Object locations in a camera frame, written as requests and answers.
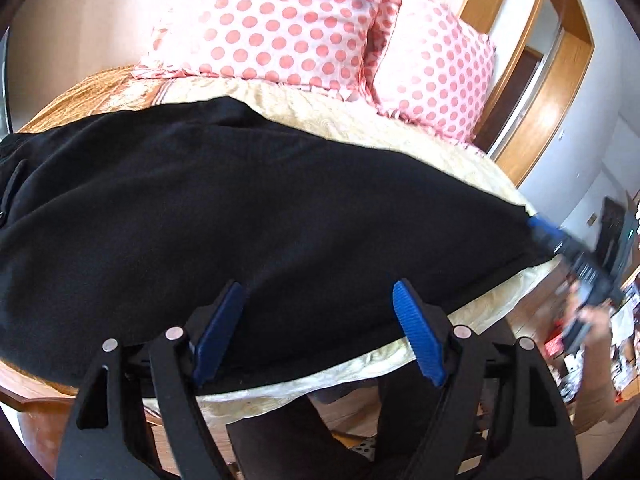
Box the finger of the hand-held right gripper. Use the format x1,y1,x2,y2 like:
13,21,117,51
526,214,568,253

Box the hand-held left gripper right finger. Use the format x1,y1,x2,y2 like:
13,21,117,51
392,279,583,480

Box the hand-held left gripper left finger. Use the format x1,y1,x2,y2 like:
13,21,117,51
55,280,246,480

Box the black pants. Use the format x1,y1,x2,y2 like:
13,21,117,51
0,96,556,396

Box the person's right forearm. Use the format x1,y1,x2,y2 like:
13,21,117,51
572,305,617,436

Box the pile of colourful clutter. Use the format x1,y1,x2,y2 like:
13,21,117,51
544,270,640,406

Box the small pink polka-dot pillow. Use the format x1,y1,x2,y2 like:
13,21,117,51
367,0,498,146

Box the cream and orange patterned bedsheet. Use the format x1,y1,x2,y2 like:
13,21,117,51
0,64,566,426

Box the large pink polka-dot pillow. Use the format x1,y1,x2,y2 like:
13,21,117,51
134,0,401,103

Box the wooden bed frame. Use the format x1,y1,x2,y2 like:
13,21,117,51
0,357,168,480

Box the window with dark frame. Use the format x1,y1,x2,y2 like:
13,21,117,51
0,30,13,136

